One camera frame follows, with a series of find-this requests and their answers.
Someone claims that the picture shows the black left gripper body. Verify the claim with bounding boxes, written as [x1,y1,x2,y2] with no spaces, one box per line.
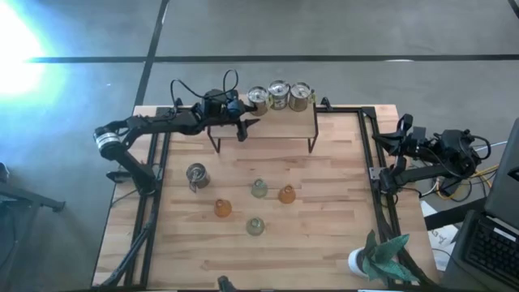
[194,88,247,125]

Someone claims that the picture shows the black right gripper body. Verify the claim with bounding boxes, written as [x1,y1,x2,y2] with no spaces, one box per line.
[399,126,437,161]

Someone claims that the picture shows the silver candle tin with label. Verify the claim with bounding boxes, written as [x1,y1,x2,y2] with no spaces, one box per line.
[246,85,271,117]
[288,82,316,113]
[186,162,211,193]
[267,79,291,110]

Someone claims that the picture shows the clear glass candlestick holder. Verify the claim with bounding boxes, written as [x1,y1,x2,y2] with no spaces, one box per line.
[250,178,269,200]
[246,217,266,237]

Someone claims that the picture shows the amber glass candlestick holder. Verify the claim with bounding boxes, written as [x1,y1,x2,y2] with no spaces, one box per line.
[277,184,297,205]
[213,198,234,218]

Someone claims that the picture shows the wooden shelf with black legs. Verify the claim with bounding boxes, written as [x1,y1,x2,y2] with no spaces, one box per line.
[207,88,320,154]

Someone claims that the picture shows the white paper sheet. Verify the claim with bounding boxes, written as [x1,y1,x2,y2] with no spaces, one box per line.
[419,200,459,273]

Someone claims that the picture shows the green plant in white pot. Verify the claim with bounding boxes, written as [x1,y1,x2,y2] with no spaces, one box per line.
[347,229,418,287]

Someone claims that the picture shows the dark grey laptop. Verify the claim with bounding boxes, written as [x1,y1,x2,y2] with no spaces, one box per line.
[441,117,519,291]

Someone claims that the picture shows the black metal stand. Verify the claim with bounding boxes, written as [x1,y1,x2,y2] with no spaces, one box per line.
[0,161,66,292]

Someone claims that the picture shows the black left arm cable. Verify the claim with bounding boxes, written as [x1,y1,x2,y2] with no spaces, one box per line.
[169,68,240,109]

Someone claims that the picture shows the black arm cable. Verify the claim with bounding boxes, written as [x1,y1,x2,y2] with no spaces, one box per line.
[421,129,492,191]
[169,68,240,109]

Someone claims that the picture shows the black aluminium rig frame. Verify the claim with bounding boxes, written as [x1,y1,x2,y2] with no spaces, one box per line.
[91,104,443,292]

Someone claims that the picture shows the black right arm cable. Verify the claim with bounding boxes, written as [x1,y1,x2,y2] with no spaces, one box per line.
[421,129,492,191]

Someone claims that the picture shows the yellow cable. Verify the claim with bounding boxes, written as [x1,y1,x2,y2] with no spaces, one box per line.
[429,161,500,202]

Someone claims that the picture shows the white cable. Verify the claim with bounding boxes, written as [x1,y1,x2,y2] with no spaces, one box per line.
[419,140,508,198]

